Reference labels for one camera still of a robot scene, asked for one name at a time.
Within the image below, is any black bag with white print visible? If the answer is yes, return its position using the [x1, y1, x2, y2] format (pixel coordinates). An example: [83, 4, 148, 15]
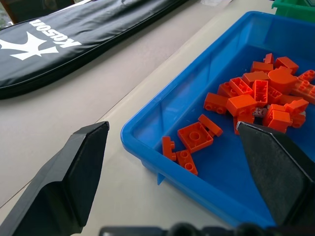
[0, 0, 190, 100]

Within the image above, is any green plastic bin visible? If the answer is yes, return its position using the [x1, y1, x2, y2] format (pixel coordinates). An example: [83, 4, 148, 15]
[271, 0, 315, 24]

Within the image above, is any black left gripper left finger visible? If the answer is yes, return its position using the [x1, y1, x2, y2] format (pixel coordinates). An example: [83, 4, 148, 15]
[0, 121, 110, 236]

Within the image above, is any red studded plastic building brick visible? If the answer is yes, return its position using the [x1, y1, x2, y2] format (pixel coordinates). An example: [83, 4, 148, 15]
[290, 79, 315, 105]

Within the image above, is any rounded orange building block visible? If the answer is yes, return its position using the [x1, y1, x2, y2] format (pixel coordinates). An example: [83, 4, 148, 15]
[267, 68, 299, 94]

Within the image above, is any upside-down orange 2x2 toy brick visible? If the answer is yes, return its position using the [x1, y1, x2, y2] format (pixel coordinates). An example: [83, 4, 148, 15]
[177, 121, 214, 154]

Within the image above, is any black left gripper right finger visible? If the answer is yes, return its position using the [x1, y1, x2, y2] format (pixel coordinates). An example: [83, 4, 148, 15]
[236, 121, 315, 227]

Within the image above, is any blue plastic tray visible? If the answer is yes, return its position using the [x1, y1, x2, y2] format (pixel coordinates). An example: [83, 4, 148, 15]
[120, 10, 315, 228]

